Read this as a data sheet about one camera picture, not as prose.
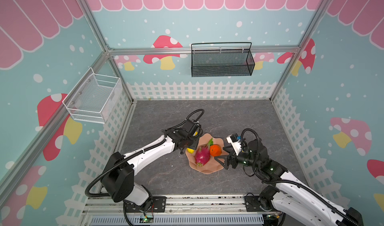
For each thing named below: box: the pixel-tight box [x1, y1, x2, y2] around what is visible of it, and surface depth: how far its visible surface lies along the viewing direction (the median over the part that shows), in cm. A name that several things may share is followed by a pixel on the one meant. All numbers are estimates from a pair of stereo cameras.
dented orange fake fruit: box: [209, 144, 222, 157], surface depth 87 cm
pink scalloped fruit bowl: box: [185, 133, 230, 174], surface depth 86 cm
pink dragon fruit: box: [193, 137, 214, 167], surface depth 84 cm
